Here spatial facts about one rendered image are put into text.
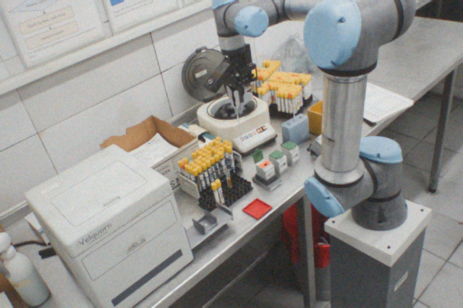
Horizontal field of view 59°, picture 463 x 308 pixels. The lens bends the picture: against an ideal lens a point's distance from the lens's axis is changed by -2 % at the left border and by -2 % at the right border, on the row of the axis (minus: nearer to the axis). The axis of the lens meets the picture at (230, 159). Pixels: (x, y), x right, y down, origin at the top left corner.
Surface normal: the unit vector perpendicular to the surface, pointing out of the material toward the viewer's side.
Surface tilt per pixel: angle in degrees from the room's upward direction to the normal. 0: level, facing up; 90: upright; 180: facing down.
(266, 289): 0
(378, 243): 5
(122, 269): 90
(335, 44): 84
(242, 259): 1
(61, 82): 90
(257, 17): 89
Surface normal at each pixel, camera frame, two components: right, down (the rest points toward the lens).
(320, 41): -0.86, 0.32
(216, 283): -0.15, -0.80
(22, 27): 0.70, 0.37
